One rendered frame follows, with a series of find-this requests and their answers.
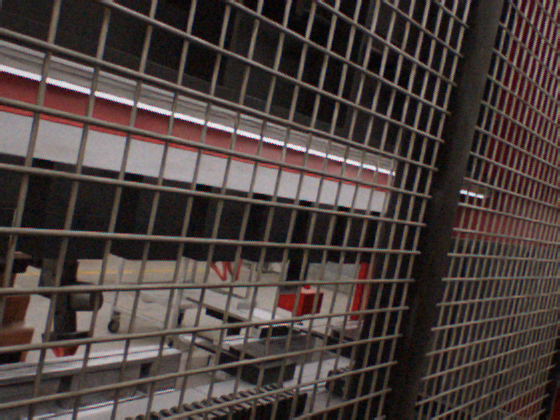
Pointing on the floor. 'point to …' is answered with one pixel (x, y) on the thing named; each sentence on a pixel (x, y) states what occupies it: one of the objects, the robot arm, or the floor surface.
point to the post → (478, 39)
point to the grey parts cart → (168, 298)
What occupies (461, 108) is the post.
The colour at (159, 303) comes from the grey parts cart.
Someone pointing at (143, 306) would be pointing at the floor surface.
